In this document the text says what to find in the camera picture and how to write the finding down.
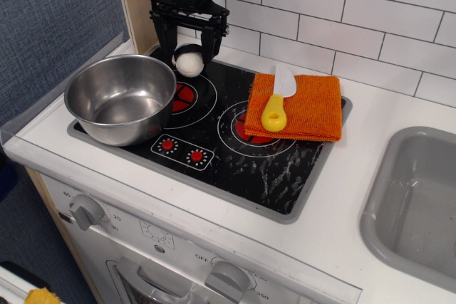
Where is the left grey oven knob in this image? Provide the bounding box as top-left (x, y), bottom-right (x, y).
top-left (69, 194), bottom-right (105, 231)

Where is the red stove button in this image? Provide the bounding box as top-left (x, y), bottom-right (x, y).
top-left (161, 139), bottom-right (175, 152)
top-left (190, 150), bottom-right (204, 163)

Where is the black toy stovetop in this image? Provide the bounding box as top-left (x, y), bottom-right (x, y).
top-left (68, 47), bottom-right (334, 224)

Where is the silver metal pot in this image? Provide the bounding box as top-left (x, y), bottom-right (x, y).
top-left (64, 55), bottom-right (177, 147)

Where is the white toy oven door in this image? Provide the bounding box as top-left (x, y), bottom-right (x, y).
top-left (106, 257), bottom-right (210, 303)

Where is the grey oven knob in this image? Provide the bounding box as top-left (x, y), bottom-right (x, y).
top-left (69, 194), bottom-right (105, 231)
top-left (204, 261), bottom-right (250, 303)

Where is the left red stove button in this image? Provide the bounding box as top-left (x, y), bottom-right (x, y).
top-left (161, 139), bottom-right (175, 152)

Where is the right grey oven knob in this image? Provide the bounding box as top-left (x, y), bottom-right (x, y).
top-left (204, 261), bottom-right (250, 303)

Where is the orange folded cloth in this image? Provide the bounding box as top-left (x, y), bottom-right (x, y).
top-left (244, 73), bottom-right (343, 142)

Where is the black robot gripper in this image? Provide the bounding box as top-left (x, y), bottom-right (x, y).
top-left (150, 0), bottom-right (229, 63)

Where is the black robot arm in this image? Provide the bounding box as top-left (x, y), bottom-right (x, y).
top-left (150, 0), bottom-right (229, 63)

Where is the yellow and black object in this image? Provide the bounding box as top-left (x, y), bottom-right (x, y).
top-left (24, 288), bottom-right (62, 304)

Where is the right red stove button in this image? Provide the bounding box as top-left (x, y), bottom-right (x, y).
top-left (190, 150), bottom-right (204, 163)

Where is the grey sink basin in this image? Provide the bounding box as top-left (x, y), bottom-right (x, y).
top-left (360, 127), bottom-right (455, 292)

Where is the yellow handled white toy knife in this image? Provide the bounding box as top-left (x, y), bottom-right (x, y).
top-left (261, 64), bottom-right (297, 132)

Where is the white egg with black band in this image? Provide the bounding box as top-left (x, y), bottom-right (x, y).
top-left (172, 43), bottom-right (204, 78)

